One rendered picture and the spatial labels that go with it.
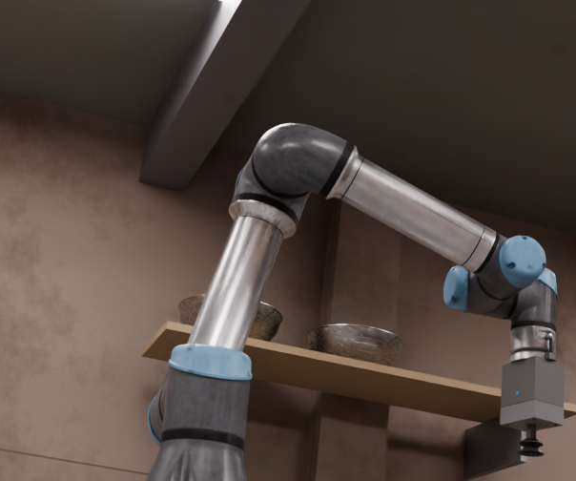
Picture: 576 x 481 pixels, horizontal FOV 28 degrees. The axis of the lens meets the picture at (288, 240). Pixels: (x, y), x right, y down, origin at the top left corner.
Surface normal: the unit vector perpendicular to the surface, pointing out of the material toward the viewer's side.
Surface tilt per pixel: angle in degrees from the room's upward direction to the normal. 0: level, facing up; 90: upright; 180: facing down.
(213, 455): 72
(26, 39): 180
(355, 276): 90
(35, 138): 90
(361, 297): 90
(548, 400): 90
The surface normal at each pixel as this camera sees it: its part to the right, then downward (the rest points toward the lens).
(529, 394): -0.86, -0.28
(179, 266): 0.33, -0.33
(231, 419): 0.70, -0.22
